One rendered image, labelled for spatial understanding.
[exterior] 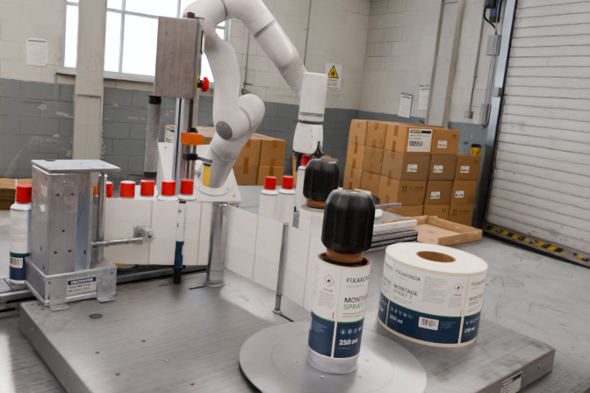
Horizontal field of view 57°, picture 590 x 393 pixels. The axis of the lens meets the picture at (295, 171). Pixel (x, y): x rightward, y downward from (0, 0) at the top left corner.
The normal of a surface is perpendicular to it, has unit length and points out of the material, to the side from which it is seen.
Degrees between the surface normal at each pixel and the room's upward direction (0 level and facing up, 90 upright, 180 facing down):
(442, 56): 90
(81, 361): 0
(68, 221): 90
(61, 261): 90
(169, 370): 0
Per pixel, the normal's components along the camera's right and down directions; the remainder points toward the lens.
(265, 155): 0.53, 0.18
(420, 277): -0.51, 0.07
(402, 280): -0.73, 0.03
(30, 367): 0.10, -0.99
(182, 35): 0.11, 0.15
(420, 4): -0.86, -0.01
